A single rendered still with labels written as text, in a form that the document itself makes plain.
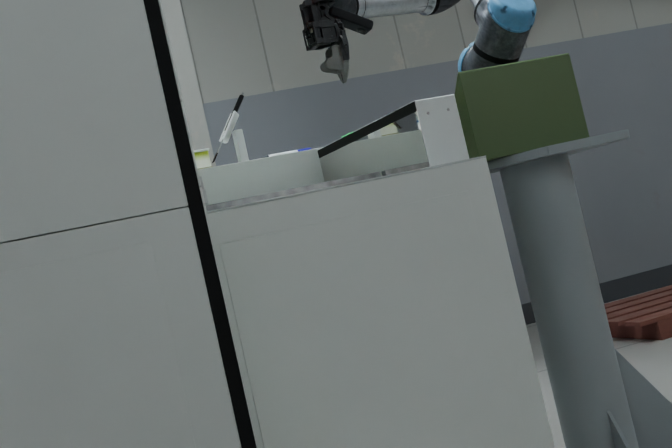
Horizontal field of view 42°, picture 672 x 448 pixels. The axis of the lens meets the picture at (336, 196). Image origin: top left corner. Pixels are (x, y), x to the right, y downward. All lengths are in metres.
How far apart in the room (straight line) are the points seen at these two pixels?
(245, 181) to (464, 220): 0.68
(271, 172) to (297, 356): 0.76
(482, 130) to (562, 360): 0.55
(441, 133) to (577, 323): 0.56
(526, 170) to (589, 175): 3.50
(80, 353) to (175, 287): 0.16
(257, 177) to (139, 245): 0.95
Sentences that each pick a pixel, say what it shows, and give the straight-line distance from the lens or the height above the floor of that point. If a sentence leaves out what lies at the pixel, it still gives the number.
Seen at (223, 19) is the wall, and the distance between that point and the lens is 4.94.
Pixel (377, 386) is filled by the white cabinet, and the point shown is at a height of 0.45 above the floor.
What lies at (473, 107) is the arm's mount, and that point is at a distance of 1.94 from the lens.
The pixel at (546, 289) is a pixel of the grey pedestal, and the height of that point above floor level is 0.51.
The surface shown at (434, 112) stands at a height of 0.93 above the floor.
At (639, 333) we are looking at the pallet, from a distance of 4.12.
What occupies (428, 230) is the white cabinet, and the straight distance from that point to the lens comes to 1.66.
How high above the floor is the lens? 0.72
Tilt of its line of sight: 3 degrees up
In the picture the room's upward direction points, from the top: 13 degrees counter-clockwise
